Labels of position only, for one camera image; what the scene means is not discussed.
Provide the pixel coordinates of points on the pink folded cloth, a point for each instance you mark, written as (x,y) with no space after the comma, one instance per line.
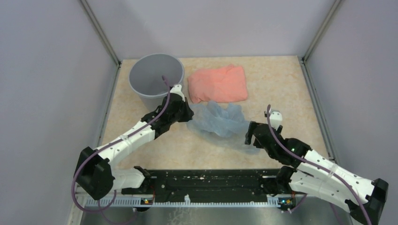
(222,85)

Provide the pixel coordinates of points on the aluminium corner post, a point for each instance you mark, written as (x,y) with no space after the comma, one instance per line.
(322,29)
(100,32)

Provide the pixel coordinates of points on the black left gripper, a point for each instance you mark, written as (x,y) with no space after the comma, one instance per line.
(188,113)

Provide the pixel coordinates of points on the right aluminium corner post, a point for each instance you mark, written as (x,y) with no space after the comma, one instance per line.
(322,29)

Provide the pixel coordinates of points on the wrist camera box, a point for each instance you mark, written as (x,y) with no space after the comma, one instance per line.
(177,89)
(276,118)

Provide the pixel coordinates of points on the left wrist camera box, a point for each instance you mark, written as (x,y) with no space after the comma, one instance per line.
(177,89)

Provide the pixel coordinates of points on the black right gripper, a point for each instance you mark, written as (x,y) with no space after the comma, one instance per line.
(249,134)

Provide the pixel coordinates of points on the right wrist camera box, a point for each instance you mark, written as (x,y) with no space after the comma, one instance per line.
(276,118)

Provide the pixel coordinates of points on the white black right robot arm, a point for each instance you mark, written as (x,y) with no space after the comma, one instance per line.
(304,170)

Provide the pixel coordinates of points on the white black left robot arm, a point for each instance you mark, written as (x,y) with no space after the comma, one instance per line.
(96,169)

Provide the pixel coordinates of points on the left aluminium corner post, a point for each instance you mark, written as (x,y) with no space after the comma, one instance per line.
(100,32)

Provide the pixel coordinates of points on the white toothed cable strip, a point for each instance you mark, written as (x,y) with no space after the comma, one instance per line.
(188,201)

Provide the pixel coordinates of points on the light blue plastic trash bag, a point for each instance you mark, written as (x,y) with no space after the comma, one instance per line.
(223,127)

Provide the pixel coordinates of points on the grey plastic trash bin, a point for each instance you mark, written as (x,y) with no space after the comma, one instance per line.
(151,76)

